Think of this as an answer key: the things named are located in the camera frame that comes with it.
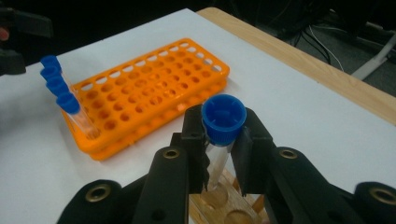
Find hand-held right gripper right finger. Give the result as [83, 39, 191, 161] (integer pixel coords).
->
[232, 106, 276, 197]

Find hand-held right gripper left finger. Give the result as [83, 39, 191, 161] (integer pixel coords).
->
[171, 104, 210, 194]

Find blue-capped glass test tube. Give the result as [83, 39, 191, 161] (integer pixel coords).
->
[40, 65, 64, 82]
[55, 92, 101, 140]
[40, 55, 62, 71]
[201, 93, 248, 191]
[46, 77, 76, 98]

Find wooden test tube rack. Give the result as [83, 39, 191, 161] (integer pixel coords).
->
[188, 167, 272, 224]

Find orange plastic tube rack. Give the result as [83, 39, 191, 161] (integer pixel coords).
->
[60, 37, 231, 161]

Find white metal stand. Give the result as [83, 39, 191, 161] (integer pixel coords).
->
[351, 31, 396, 81]

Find black floor cables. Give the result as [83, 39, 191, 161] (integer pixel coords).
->
[292, 18, 345, 73]

